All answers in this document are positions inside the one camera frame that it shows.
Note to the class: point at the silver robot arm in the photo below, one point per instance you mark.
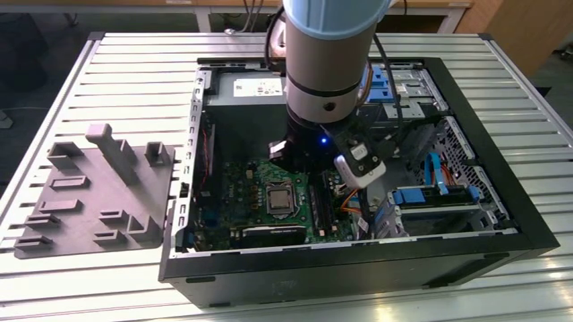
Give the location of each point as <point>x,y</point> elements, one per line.
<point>326,67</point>

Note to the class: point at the grey power supply unit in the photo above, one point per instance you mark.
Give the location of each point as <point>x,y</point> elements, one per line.
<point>242,127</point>

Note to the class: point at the silver CPU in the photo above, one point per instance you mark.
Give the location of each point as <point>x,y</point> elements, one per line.
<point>279,200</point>

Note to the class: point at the CPU socket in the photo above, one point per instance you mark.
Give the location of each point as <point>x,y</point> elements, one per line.
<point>267,201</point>

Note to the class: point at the green motherboard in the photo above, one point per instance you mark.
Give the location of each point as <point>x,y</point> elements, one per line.
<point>242,188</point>

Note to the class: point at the blue drive bay latch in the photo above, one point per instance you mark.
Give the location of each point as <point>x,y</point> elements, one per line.
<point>381,90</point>

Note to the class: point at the black graphics card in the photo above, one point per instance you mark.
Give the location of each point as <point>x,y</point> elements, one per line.
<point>273,234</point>

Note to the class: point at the hard disk in blue carrier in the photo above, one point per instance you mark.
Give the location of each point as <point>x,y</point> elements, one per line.
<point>412,196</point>

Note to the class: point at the grey metal drive cage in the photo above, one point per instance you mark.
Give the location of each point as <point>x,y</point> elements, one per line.
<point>416,110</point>

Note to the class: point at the metal disk bay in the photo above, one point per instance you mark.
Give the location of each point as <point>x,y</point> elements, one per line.
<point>444,208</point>

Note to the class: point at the black PC case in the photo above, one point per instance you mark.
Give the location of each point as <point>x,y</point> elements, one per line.
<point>313,278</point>

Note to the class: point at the grey parts rack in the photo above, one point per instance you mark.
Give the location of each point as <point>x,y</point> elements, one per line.
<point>90,188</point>

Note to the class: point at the wooden desk white legs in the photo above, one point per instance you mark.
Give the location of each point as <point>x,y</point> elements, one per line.
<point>453,16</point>

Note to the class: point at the wooden cabinet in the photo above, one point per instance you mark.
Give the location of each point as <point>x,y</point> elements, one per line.
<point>528,33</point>

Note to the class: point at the black office chair base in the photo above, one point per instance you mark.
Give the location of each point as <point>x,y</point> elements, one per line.
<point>565,53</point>

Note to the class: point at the grey stand foot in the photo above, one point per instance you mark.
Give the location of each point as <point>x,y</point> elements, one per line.
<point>3,119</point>

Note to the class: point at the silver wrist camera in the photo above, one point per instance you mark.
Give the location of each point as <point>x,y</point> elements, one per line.
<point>362,177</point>

